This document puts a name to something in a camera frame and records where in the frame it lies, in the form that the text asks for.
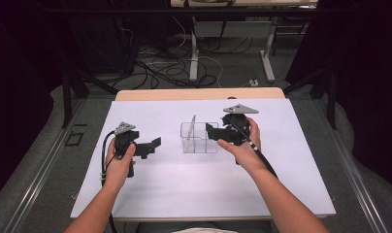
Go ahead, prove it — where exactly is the white table board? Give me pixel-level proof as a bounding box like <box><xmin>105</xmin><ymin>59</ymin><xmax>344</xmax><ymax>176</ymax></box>
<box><xmin>70</xmin><ymin>98</ymin><xmax>337</xmax><ymax>219</ymax></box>

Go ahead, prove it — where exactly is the person's right hand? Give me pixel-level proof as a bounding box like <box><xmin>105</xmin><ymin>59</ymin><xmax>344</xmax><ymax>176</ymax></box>
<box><xmin>216</xmin><ymin>117</ymin><xmax>266</xmax><ymax>174</ymax></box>

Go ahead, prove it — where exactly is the aluminium floor rail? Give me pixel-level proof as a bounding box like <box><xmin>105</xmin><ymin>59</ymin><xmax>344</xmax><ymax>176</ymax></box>
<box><xmin>3</xmin><ymin>98</ymin><xmax>88</xmax><ymax>233</ymax></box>
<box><xmin>313</xmin><ymin>98</ymin><xmax>390</xmax><ymax>233</ymax></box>

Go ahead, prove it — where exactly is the light desk top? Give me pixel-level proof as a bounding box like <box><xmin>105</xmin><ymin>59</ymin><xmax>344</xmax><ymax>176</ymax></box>
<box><xmin>170</xmin><ymin>0</ymin><xmax>318</xmax><ymax>8</ymax></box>

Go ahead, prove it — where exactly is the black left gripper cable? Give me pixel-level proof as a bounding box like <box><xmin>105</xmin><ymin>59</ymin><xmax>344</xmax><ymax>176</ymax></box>
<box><xmin>101</xmin><ymin>130</ymin><xmax>118</xmax><ymax>233</ymax></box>

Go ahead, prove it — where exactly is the wooden table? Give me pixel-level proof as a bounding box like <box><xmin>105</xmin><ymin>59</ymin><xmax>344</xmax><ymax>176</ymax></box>
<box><xmin>71</xmin><ymin>86</ymin><xmax>337</xmax><ymax>224</ymax></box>

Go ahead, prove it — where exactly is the black metal stand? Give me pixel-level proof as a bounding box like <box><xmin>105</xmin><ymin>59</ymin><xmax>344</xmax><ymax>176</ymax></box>
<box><xmin>61</xmin><ymin>66</ymin><xmax>120</xmax><ymax>129</ymax></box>
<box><xmin>281</xmin><ymin>62</ymin><xmax>340</xmax><ymax>130</ymax></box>

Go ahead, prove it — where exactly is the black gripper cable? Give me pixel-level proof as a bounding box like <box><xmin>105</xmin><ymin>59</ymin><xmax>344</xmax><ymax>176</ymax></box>
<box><xmin>231</xmin><ymin>120</ymin><xmax>279</xmax><ymax>179</ymax></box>
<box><xmin>101</xmin><ymin>130</ymin><xmax>118</xmax><ymax>233</ymax></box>

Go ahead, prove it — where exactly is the white desk leg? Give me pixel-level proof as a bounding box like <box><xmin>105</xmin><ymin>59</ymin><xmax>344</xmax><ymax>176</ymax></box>
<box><xmin>188</xmin><ymin>16</ymin><xmax>199</xmax><ymax>82</ymax></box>
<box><xmin>260</xmin><ymin>17</ymin><xmax>277</xmax><ymax>83</ymax></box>

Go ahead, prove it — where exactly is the bundle of black floor cables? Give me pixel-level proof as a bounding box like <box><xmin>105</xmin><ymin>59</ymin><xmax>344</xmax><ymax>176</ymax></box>
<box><xmin>113</xmin><ymin>35</ymin><xmax>253</xmax><ymax>90</ymax></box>

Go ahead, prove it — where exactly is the clear acrylic organizer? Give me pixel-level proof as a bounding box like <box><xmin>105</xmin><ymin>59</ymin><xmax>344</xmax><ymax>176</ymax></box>
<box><xmin>180</xmin><ymin>121</ymin><xmax>219</xmax><ymax>154</ymax></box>

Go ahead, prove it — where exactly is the white floor cable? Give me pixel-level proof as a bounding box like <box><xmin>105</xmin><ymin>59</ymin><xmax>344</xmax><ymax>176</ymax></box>
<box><xmin>171</xmin><ymin>16</ymin><xmax>225</xmax><ymax>89</ymax></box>

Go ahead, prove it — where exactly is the person's left hand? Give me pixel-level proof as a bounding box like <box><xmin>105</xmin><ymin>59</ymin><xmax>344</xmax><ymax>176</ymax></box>
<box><xmin>105</xmin><ymin>138</ymin><xmax>137</xmax><ymax>188</ymax></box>

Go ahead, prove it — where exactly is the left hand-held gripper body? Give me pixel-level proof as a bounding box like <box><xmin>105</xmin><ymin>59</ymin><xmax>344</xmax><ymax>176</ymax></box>
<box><xmin>114</xmin><ymin>121</ymin><xmax>144</xmax><ymax>158</ymax></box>

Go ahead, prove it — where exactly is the person's light clothing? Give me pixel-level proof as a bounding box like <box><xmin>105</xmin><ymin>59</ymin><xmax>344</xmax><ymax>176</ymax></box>
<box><xmin>171</xmin><ymin>227</ymin><xmax>240</xmax><ymax>233</ymax></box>

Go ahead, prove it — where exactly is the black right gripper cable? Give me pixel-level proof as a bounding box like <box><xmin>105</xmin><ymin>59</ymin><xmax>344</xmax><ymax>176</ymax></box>
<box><xmin>231</xmin><ymin>120</ymin><xmax>279</xmax><ymax>179</ymax></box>

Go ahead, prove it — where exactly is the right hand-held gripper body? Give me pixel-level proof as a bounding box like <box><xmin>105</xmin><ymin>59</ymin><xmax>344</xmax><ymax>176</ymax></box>
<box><xmin>222</xmin><ymin>103</ymin><xmax>260</xmax><ymax>146</ymax></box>

